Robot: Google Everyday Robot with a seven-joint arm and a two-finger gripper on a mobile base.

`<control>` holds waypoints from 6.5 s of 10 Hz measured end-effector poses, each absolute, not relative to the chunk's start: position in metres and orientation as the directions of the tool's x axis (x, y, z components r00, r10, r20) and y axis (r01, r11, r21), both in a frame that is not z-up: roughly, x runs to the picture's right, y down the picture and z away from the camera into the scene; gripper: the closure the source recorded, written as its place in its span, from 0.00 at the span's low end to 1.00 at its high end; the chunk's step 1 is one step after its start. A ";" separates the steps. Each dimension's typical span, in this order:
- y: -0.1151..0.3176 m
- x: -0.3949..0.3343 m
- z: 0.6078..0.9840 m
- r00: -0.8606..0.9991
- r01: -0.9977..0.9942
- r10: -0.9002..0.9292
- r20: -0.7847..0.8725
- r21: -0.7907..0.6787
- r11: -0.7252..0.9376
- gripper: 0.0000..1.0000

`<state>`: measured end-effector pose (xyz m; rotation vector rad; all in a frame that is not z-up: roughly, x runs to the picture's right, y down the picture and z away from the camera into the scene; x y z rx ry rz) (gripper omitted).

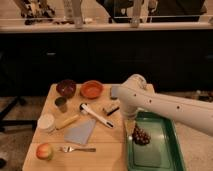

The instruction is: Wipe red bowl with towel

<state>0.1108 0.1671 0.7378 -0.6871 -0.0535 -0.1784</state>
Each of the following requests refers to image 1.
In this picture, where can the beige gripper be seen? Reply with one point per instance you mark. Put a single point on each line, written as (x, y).
(129, 127)

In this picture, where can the grey towel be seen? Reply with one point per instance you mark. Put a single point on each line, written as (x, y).
(81, 133)

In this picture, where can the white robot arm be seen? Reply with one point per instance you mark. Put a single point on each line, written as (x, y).
(133, 94)

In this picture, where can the orange-red bowl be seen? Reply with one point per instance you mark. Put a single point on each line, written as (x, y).
(91, 89)

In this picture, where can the dark brown bowl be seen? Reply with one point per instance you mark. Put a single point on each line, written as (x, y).
(66, 88)

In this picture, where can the bunch of dark grapes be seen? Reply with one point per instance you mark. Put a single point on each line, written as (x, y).
(140, 136)

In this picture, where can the grey blue sponge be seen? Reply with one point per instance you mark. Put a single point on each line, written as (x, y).
(113, 92)

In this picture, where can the green plastic tray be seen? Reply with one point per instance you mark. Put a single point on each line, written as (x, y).
(162, 153)

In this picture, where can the metal fork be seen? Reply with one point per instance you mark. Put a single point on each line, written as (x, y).
(68, 149)

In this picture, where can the small metal cup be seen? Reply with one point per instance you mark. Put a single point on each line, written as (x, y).
(61, 104)

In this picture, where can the white round container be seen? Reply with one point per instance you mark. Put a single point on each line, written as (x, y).
(46, 122)

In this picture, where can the red yellow apple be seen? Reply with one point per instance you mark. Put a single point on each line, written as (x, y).
(44, 151)

